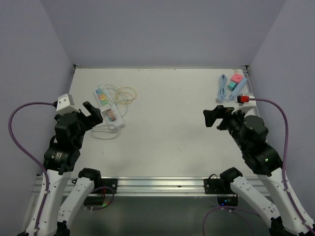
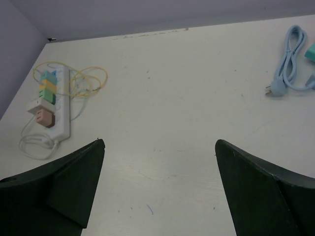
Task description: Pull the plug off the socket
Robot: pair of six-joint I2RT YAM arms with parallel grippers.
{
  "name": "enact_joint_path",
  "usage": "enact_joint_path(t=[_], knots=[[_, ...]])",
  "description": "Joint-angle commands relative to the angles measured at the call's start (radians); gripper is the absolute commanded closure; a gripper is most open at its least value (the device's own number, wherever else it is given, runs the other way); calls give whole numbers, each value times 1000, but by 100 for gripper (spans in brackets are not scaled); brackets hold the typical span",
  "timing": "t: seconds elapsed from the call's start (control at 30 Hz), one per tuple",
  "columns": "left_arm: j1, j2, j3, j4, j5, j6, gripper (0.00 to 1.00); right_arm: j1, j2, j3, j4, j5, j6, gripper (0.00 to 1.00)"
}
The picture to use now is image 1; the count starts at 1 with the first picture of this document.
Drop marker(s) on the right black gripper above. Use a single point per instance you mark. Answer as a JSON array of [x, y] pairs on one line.
[[220, 111]]

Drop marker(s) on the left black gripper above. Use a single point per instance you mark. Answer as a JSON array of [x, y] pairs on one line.
[[95, 118]]

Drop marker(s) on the white charger plug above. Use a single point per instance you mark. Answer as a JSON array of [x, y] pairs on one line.
[[104, 111]]

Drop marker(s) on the green charger plug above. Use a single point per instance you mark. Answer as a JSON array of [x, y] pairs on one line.
[[105, 103]]

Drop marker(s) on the yellow charger plug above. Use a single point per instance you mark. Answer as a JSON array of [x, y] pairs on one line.
[[102, 97]]

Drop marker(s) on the white power strip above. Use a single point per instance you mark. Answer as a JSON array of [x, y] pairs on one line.
[[118, 123]]

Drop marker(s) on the blue power strip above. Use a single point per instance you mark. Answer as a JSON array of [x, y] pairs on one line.
[[239, 86]]

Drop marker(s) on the teal cube adapter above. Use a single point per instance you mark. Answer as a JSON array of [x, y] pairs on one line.
[[232, 85]]

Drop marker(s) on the pink cube adapter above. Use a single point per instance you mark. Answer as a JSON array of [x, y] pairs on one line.
[[236, 78]]

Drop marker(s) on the teal charger plug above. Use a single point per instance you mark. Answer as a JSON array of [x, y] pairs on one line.
[[99, 91]]

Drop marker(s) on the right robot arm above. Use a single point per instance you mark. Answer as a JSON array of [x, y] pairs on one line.
[[283, 214]]

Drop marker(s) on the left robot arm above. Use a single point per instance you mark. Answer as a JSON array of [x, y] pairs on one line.
[[54, 215]]

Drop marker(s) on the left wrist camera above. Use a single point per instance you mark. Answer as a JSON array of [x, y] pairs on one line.
[[65, 104]]

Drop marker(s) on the right black base bracket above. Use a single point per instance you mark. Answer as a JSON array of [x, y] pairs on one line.
[[212, 184]]

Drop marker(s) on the black base bracket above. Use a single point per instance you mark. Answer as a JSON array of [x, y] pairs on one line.
[[108, 184], [212, 184]]

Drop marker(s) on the left black base bracket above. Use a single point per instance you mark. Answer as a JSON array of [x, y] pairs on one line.
[[108, 184]]

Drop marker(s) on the aluminium mounting rail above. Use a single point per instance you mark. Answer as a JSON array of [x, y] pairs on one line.
[[154, 186]]

